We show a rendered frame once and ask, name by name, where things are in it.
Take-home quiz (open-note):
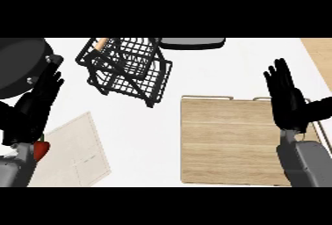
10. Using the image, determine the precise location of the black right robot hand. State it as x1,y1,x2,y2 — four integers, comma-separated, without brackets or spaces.
263,57,332,134

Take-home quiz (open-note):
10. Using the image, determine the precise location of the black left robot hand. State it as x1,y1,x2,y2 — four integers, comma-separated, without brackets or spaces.
0,62,67,147

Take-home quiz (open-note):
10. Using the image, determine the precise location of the wooden tray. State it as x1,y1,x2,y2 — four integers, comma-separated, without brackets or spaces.
179,94,332,187

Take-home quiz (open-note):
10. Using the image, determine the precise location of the red pepper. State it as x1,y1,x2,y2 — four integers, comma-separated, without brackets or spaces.
33,134,52,163

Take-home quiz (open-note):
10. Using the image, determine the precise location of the pale wooden board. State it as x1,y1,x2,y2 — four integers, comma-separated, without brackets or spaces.
300,37,332,92

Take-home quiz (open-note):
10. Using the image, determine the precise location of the black pan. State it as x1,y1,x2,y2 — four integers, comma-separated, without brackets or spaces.
0,37,66,100

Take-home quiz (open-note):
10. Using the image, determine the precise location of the beige placemat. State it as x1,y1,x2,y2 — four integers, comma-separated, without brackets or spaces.
27,111,113,188

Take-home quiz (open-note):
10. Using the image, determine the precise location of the dark grey appliance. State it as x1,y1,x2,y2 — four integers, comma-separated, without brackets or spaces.
157,37,228,50

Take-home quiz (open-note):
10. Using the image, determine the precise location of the black tiered wire basket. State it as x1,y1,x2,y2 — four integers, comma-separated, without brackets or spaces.
74,37,175,109

